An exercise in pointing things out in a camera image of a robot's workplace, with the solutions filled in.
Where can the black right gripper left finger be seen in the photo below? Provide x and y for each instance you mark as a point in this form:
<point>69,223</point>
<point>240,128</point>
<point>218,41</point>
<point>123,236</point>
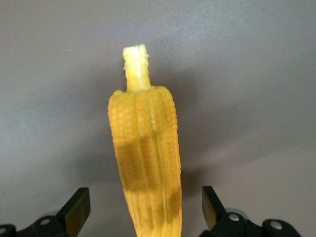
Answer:
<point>74,212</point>

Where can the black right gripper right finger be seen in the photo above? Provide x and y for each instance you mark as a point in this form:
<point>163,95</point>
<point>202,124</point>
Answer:
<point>217,217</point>

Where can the yellow corn cob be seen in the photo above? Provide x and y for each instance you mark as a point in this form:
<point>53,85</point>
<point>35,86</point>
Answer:
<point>145,135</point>

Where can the large table cover mat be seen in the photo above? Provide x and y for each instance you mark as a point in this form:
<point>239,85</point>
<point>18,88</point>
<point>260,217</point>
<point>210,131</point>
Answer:
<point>49,74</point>

